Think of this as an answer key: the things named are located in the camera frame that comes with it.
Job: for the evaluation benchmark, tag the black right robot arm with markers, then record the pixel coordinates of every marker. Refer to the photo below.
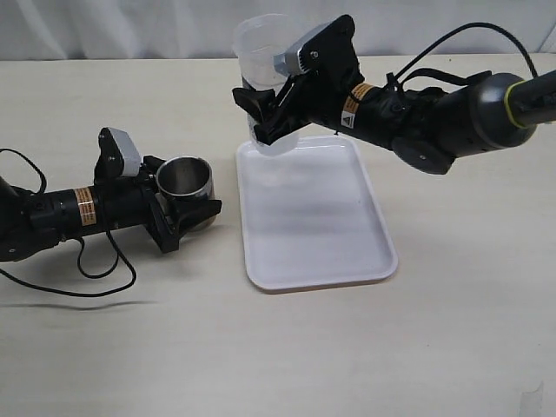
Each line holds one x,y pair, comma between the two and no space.
429,118

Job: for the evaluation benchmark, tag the stainless steel cup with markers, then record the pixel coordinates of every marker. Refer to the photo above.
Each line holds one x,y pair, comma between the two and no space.
183,179

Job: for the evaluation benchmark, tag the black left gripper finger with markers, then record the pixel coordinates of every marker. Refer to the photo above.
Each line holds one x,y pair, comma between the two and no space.
151,164
195,215

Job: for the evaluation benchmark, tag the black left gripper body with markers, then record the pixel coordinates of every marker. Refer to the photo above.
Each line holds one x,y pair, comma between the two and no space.
129,201

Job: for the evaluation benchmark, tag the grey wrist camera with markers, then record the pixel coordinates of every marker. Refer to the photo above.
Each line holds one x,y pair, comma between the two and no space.
304,55
131,158

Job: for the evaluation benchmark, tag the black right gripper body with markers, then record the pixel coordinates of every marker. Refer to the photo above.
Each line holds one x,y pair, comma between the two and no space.
322,96

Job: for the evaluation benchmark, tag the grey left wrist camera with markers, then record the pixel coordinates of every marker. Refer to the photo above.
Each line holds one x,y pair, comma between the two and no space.
131,158

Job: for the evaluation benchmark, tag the white backdrop curtain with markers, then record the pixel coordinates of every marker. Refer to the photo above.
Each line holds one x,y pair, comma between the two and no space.
66,30

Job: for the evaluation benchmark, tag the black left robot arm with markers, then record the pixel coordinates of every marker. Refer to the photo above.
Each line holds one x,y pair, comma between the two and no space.
35,221

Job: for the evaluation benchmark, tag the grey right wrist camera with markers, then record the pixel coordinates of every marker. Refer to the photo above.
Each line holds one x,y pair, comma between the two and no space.
304,55

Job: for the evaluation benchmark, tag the white plastic tray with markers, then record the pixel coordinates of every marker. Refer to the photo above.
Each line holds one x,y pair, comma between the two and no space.
310,218

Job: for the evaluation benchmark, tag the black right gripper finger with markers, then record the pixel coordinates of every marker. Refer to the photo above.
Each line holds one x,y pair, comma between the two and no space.
267,133
258,104

